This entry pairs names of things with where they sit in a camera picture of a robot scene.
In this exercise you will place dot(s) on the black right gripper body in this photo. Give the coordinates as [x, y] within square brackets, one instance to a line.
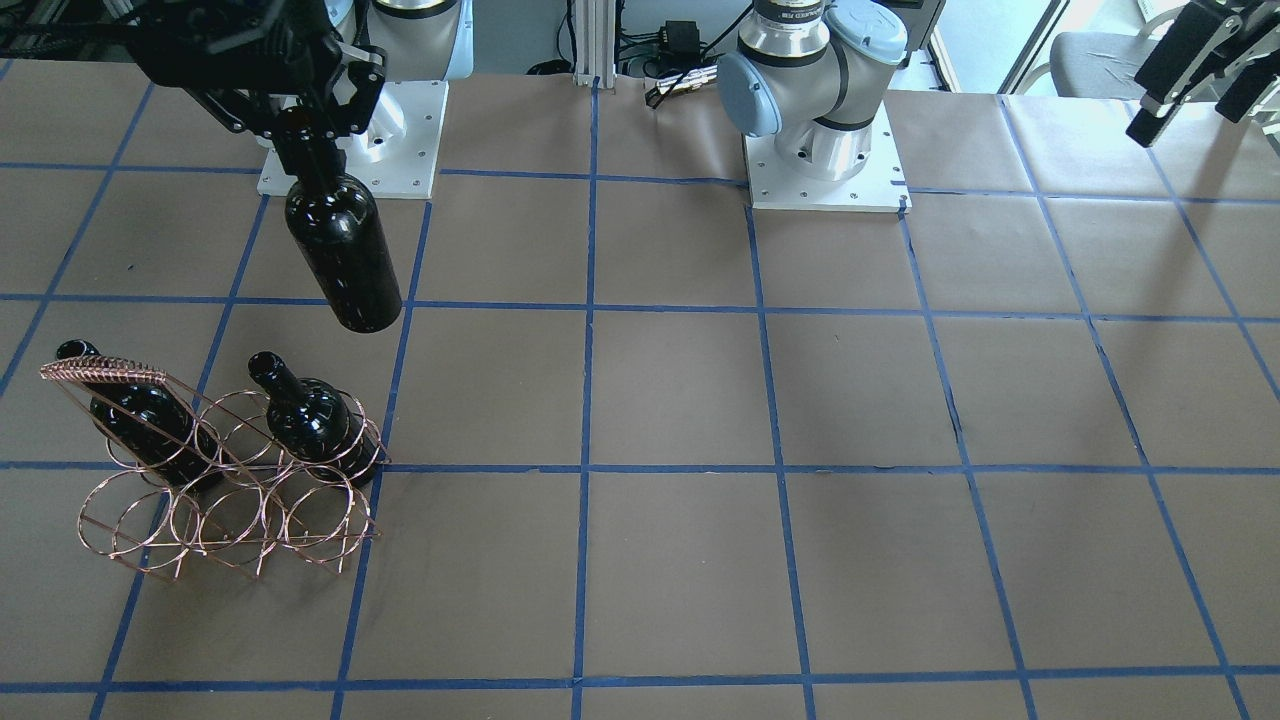
[303, 140]

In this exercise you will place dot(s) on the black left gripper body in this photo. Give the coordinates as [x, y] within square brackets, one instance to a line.
[1171, 68]

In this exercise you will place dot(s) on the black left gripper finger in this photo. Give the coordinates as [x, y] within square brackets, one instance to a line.
[1150, 120]

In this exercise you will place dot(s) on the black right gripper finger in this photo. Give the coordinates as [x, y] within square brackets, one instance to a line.
[359, 80]

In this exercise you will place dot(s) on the dark carried wine bottle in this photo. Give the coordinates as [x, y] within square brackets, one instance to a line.
[335, 222]

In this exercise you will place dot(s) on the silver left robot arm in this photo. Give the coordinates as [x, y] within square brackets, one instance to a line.
[814, 73]

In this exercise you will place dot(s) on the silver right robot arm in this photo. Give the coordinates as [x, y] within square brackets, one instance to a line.
[424, 41]

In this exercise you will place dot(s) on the dark wine bottle near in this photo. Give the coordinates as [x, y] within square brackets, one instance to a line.
[313, 422]

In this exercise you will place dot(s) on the dark wine bottle far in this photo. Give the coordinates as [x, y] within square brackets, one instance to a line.
[159, 430]

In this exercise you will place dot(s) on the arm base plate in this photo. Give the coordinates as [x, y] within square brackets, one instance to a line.
[817, 168]
[397, 156]

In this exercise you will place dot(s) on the aluminium frame post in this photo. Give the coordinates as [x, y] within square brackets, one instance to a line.
[594, 42]

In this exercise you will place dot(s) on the copper wire wine basket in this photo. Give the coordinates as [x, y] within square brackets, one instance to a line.
[268, 503]

